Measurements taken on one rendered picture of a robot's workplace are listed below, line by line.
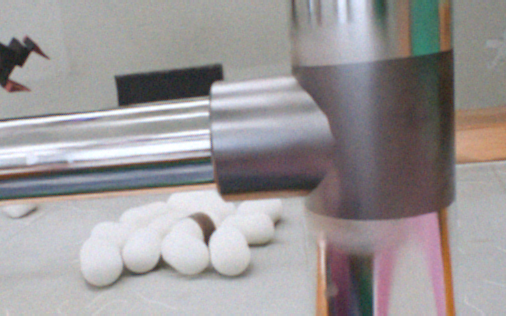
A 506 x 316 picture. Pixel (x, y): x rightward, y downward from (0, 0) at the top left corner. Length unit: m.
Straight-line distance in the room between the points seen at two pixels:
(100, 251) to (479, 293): 0.17
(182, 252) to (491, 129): 0.29
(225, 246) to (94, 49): 2.26
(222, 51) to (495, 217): 2.06
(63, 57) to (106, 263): 2.30
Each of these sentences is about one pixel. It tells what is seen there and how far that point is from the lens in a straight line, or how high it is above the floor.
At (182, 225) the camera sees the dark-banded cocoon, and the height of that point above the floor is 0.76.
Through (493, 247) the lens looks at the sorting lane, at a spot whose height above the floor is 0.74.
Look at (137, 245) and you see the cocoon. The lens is 0.31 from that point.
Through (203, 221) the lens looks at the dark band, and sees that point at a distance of 0.34.
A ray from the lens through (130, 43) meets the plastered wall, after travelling 2.47.
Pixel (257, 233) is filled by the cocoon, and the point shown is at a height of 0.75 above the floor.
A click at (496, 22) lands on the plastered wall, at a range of 2.40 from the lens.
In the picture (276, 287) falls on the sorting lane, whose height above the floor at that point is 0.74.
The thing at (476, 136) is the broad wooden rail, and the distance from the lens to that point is 0.51.
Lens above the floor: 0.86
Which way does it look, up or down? 13 degrees down
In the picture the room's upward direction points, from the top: 7 degrees counter-clockwise
